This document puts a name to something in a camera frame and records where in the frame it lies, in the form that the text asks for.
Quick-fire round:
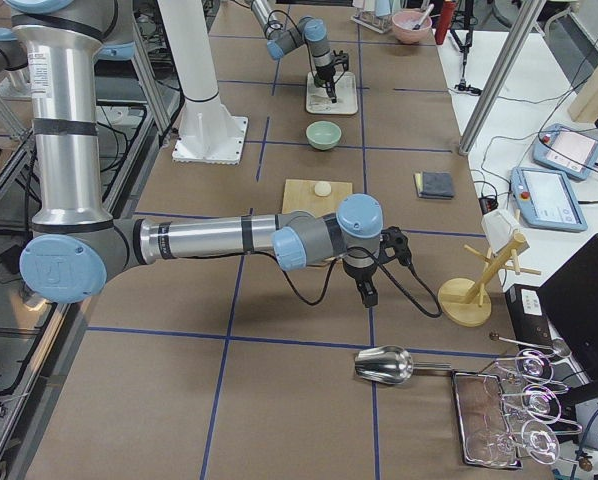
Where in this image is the metal scoop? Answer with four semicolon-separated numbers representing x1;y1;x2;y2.
354;345;453;385

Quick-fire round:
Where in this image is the wine glass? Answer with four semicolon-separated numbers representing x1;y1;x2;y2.
464;420;560;469
493;349;569;391
502;384;583;435

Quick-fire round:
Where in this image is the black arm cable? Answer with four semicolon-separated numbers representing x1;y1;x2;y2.
251;247;444;319

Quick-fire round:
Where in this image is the black tripod stick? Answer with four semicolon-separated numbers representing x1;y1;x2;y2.
450;28;482;96

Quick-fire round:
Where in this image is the upper wine glass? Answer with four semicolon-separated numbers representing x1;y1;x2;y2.
493;349;569;391

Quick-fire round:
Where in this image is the pink bowl with ice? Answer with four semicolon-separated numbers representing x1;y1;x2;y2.
391;10;432;44

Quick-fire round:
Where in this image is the black far camera mount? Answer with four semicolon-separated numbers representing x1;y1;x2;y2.
332;50;349;72

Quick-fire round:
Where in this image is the steel tube with black cap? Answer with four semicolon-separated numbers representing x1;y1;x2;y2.
413;3;434;30

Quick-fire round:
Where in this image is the dark grey folded cloth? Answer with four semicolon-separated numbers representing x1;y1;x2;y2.
413;171;455;199

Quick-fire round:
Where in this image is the green ceramic bowl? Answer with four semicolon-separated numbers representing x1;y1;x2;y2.
305;120;342;151

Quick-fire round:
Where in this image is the middle wine glass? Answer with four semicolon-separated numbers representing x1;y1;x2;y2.
502;384;583;435

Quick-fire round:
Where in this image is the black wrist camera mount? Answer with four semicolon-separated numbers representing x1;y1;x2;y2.
379;226;413;268

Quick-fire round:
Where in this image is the red cylinder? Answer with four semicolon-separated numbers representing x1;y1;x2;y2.
434;0;456;45

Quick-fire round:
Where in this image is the white house figurine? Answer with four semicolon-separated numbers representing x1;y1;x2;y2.
481;209;521;255

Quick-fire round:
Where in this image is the wooden mug tree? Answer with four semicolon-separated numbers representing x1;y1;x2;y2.
437;230;541;328

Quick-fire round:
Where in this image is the white round bun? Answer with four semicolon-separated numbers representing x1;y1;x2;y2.
313;181;332;197

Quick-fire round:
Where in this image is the white bear tray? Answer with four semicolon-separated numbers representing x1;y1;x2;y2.
305;72;358;115

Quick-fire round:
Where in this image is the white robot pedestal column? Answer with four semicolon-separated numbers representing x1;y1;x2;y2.
158;0;248;165

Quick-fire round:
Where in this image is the near teach pendant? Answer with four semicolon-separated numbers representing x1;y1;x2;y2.
510;167;588;232

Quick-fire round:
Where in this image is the wooden cutting board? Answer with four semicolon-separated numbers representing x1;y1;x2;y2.
281;178;355;269

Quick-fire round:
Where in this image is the black monitor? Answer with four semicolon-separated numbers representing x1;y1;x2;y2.
538;233;598;381

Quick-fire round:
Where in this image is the aluminium frame post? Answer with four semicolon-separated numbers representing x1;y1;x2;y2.
458;0;546;156

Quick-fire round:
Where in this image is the lower wine glass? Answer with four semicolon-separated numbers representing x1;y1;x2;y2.
464;420;560;469

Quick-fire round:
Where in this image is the teach pendant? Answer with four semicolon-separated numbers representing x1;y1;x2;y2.
510;167;588;232
533;123;598;181

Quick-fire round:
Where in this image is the far teach pendant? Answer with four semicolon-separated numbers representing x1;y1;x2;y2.
533;123;598;181

